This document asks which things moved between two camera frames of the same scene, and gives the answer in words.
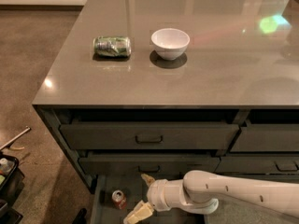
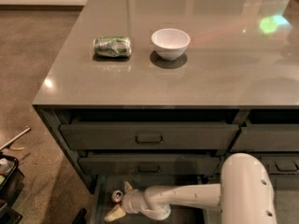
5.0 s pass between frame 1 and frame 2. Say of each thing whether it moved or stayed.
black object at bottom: stayed
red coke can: stayed
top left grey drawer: stayed
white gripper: moved
